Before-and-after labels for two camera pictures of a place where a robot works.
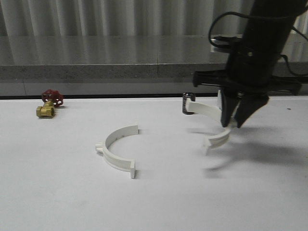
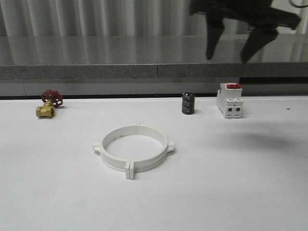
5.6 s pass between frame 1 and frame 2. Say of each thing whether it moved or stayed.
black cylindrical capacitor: stayed
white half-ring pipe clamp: moved
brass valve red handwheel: stayed
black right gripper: moved
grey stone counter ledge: stayed
